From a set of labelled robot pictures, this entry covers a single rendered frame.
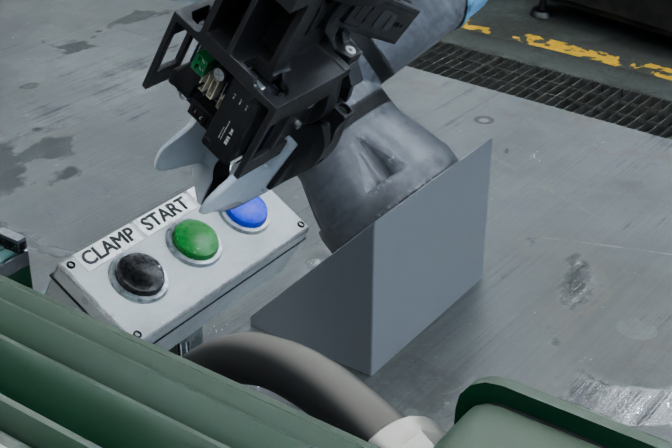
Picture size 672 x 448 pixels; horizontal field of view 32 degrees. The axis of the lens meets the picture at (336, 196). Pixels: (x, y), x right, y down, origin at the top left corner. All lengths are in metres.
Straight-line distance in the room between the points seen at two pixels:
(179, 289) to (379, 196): 0.37
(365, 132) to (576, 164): 0.45
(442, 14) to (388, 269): 0.25
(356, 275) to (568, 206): 0.41
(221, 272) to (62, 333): 0.58
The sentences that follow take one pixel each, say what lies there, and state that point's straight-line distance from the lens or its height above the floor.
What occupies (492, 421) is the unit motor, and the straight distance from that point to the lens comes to 0.20.
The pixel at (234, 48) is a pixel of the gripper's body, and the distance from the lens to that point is 0.55.
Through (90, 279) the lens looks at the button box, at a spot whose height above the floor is 1.07.
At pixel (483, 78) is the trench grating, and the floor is 0.00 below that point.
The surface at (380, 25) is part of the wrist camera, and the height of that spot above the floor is 1.23.
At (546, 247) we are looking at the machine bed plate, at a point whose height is 0.80.
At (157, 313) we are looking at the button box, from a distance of 0.70.
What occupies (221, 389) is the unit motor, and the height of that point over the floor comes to 1.35.
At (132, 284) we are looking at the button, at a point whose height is 1.07.
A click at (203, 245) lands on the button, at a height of 1.07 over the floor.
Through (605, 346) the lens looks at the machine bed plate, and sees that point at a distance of 1.13.
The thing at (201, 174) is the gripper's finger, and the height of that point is 1.13.
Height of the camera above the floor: 1.44
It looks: 28 degrees down
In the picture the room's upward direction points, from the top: straight up
